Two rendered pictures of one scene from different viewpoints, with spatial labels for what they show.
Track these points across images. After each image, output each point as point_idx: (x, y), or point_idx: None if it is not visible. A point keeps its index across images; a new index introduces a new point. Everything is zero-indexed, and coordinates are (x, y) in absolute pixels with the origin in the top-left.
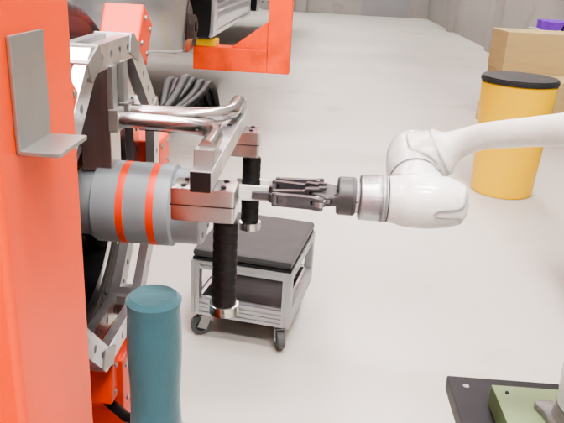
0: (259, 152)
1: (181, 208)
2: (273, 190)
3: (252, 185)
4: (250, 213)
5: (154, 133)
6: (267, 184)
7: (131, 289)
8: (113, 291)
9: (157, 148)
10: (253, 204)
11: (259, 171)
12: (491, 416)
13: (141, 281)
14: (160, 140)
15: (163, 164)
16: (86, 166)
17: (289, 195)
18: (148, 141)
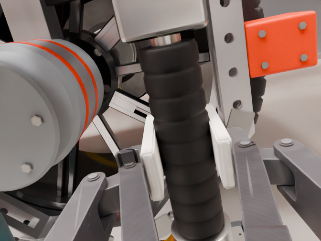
0: (152, 24)
1: None
2: (124, 167)
3: (145, 131)
4: (171, 205)
5: (209, 8)
6: (216, 147)
7: (155, 209)
8: (153, 201)
9: (234, 36)
10: (169, 186)
11: (163, 93)
12: None
13: (161, 208)
14: (258, 23)
15: (0, 43)
16: None
17: (58, 218)
18: (209, 22)
